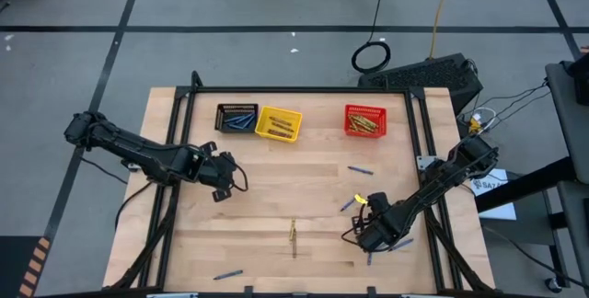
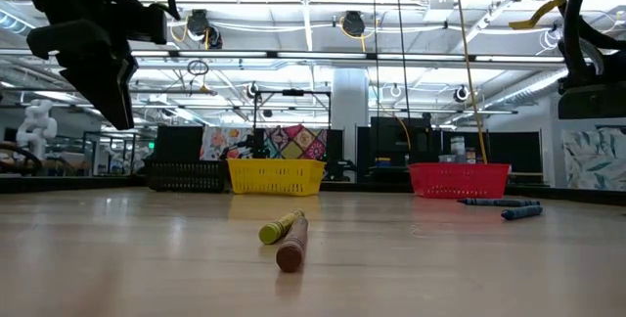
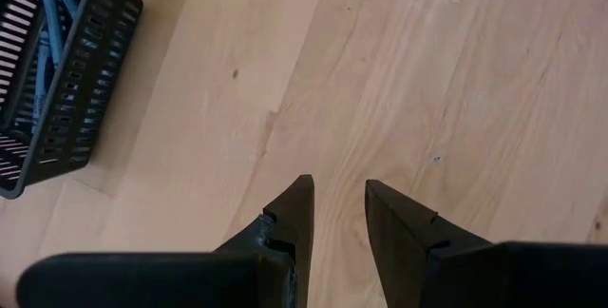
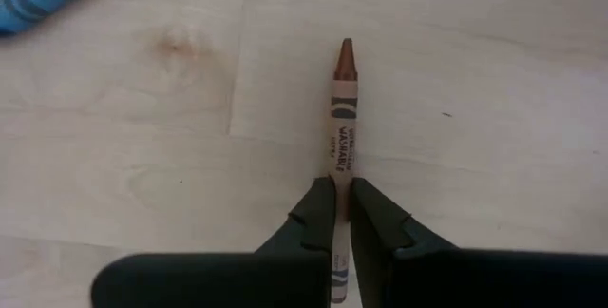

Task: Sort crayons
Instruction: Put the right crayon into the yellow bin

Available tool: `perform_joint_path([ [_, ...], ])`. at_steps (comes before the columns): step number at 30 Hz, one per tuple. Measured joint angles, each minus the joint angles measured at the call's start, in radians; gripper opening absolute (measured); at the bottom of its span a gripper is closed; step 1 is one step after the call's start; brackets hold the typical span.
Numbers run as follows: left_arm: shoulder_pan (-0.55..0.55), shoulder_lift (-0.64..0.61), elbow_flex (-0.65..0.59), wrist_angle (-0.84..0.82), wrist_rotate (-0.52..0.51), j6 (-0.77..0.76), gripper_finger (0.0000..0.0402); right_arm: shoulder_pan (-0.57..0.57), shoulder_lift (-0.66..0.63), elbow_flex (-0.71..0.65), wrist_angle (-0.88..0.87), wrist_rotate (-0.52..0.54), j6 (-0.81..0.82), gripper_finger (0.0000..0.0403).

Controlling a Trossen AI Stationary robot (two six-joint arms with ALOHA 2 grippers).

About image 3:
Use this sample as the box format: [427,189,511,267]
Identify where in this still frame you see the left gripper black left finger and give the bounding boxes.
[16,173,315,308]

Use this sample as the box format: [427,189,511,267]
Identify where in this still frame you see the black slotted plastic basket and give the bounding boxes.
[0,0,144,200]

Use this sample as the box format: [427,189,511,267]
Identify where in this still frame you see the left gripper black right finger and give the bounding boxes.
[364,179,608,308]

